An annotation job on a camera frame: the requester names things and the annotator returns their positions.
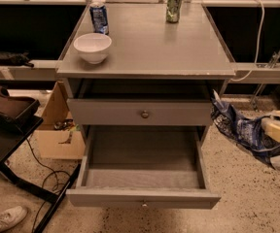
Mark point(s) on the blue chip bag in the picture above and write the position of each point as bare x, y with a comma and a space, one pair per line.
246, 133

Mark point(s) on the brass top drawer knob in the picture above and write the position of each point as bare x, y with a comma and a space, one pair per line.
145, 114

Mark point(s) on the grey drawer cabinet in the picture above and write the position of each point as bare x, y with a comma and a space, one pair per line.
151, 59

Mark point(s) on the open grey middle drawer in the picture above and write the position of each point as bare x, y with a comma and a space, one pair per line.
126, 166

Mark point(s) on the closed grey top drawer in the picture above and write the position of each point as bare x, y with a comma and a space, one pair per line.
128, 112

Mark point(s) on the green soda can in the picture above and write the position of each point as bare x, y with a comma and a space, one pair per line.
173, 8

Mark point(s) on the white ceramic bowl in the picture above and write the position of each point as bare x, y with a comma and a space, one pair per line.
93, 47

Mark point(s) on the blue soda can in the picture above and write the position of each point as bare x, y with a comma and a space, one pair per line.
98, 14

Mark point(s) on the cardboard box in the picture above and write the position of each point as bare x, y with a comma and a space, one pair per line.
59, 137

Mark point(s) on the dark brown tray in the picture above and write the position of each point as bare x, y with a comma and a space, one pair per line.
15, 111

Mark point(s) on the black side table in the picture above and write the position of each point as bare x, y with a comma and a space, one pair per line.
9, 143

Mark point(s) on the white sneaker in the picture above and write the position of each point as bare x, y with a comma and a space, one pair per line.
12, 217

